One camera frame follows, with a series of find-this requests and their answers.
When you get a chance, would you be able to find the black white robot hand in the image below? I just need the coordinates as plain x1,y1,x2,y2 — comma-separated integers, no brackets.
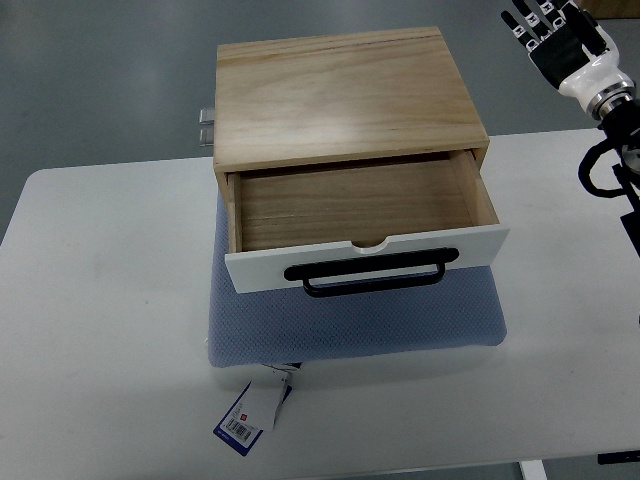
501,1,636,120

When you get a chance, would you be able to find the white drawer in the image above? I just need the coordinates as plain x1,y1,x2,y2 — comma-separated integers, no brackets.
225,150,508,293

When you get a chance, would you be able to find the black drawer handle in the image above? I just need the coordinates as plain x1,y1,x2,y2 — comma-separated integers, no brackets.
283,247,460,298

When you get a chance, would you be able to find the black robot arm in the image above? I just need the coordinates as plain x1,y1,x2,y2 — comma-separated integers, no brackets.
600,100,639,250

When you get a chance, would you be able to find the wooden drawer cabinet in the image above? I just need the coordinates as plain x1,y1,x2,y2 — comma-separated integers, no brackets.
213,26,490,221

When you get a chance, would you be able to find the blue mesh cushion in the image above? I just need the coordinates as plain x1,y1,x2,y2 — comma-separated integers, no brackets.
208,204,507,368

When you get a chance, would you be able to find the grey metal table clamp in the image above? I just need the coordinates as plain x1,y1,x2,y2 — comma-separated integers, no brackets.
198,107,215,147

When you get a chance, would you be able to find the white table leg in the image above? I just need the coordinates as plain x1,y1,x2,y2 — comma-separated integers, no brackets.
519,460,548,480

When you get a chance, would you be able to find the white blue product tag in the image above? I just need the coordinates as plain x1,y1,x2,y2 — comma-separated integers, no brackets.
213,363,300,457

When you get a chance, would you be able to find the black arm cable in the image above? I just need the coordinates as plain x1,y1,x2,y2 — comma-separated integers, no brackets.
577,139,626,199

